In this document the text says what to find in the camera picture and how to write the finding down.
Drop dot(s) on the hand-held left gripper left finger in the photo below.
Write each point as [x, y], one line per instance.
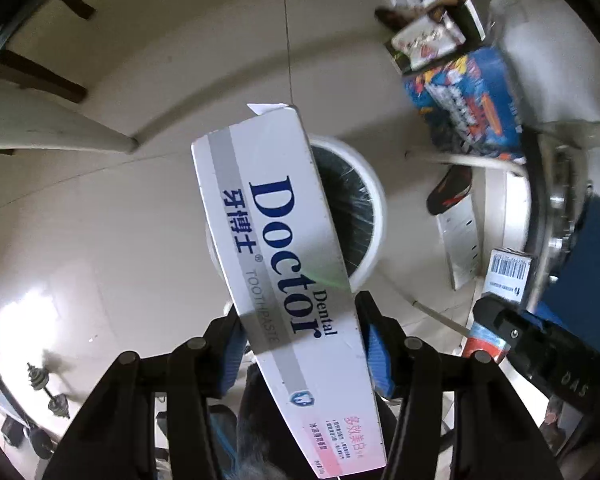
[232, 360]

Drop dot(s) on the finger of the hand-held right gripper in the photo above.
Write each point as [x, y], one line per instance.
[510, 332]

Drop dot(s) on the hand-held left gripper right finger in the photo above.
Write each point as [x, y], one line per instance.
[380, 360]

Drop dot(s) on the small barcode carton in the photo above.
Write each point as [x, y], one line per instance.
[507, 270]

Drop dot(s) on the white toothpaste box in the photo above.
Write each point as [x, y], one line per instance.
[275, 220]

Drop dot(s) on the white round trash bin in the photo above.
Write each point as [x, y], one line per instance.
[352, 195]

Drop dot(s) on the white perforated panel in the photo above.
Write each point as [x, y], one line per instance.
[460, 245]

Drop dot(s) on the blue cushion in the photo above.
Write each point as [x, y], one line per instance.
[595, 260]

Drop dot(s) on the black red shoe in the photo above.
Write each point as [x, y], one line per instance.
[447, 192]

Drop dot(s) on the black dumbbell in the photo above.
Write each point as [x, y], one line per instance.
[47, 390]

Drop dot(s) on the blue printed package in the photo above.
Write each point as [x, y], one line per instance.
[470, 105]

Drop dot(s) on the white table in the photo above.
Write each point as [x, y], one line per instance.
[55, 125]

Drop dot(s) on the white red printed box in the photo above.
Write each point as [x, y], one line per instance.
[427, 40]

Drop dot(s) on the dark wooden chair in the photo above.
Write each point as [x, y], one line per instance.
[55, 85]

